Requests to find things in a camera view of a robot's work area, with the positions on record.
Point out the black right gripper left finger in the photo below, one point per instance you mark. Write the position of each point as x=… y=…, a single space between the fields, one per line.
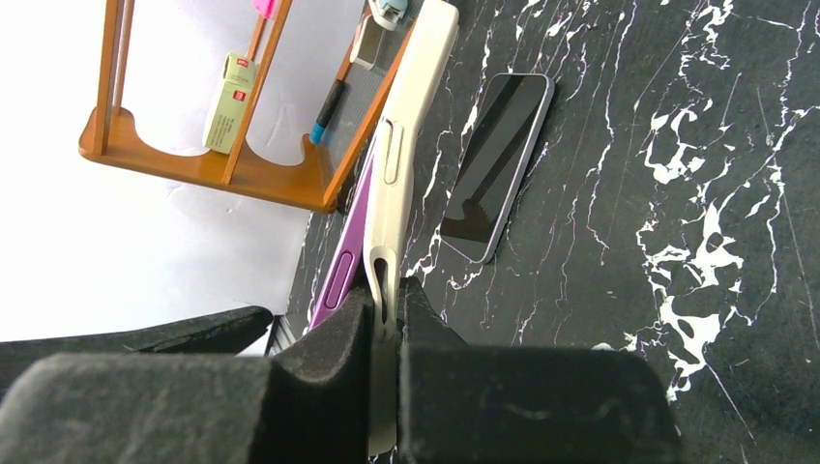
x=307 y=404

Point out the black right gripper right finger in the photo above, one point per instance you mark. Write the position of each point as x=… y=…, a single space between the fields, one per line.
x=466 y=403

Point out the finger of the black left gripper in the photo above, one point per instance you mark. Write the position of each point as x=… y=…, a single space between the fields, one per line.
x=227 y=332

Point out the black phone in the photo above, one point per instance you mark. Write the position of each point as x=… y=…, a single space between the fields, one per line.
x=509 y=122

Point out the orange wooden shelf rack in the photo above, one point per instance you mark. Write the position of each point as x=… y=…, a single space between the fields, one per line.
x=110 y=136

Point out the cream green box on shelf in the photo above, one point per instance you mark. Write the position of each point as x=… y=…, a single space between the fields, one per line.
x=229 y=103

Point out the blue capped black marker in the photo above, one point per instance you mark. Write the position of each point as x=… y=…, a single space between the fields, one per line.
x=327 y=112

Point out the small item on lower shelf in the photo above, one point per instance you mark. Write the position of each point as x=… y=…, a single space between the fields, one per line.
x=366 y=43

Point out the pink flat box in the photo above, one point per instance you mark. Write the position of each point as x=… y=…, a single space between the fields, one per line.
x=264 y=8

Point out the white blue round jar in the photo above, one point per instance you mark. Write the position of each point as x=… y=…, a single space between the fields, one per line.
x=388 y=13

